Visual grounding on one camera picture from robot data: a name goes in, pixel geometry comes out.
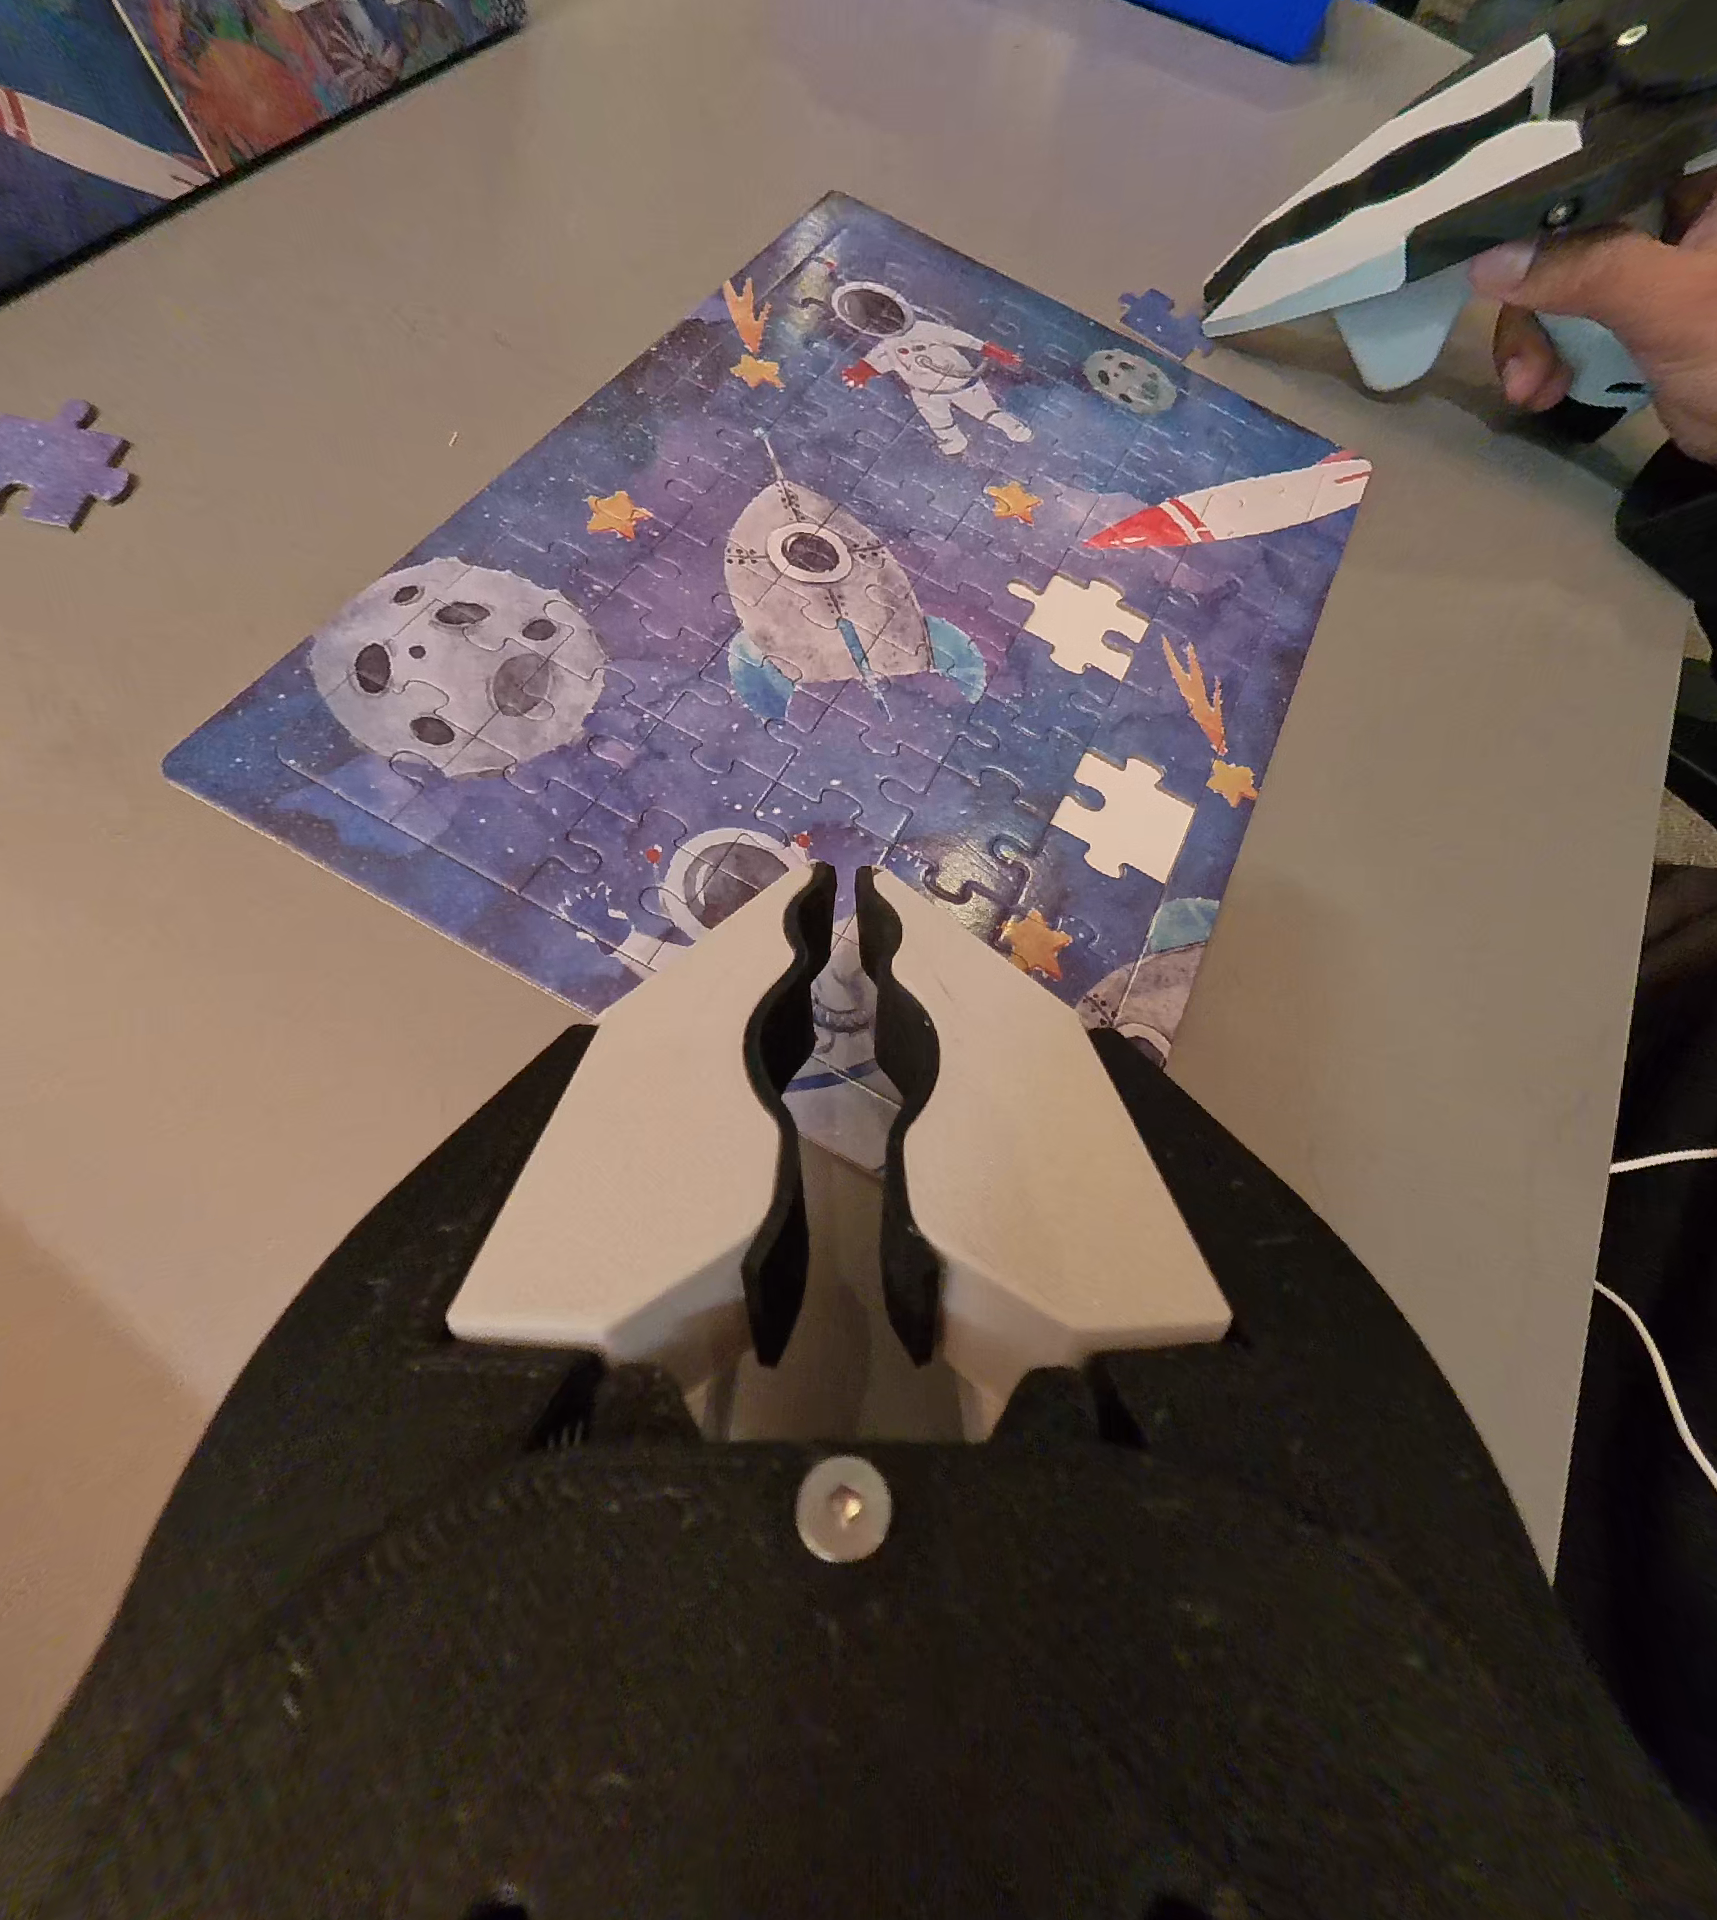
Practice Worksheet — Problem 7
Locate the blue plastic bin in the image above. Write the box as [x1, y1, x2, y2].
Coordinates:
[1143, 0, 1347, 65]

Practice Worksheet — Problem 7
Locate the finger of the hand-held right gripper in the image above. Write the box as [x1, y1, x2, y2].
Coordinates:
[1200, 34, 1561, 298]
[1200, 120, 1582, 338]

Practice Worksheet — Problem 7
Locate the purple jigsaw puzzle piece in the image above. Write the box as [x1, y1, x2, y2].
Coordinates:
[0, 396, 135, 530]
[1116, 284, 1220, 361]

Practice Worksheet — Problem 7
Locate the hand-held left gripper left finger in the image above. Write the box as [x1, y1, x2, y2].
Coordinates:
[443, 864, 841, 1437]

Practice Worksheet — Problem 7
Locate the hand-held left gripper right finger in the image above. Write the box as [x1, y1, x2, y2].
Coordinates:
[853, 865, 1234, 1430]

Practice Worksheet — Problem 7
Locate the white earphone cable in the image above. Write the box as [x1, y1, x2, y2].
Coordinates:
[1592, 1142, 1717, 1659]

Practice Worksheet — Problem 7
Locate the space jigsaw puzzle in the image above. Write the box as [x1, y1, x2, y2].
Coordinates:
[162, 190, 1377, 1171]

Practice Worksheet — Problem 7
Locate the puzzle box lid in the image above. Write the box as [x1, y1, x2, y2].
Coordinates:
[0, 0, 526, 360]

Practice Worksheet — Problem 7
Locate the person's black clothing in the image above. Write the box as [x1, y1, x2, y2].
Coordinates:
[1554, 862, 1717, 1920]

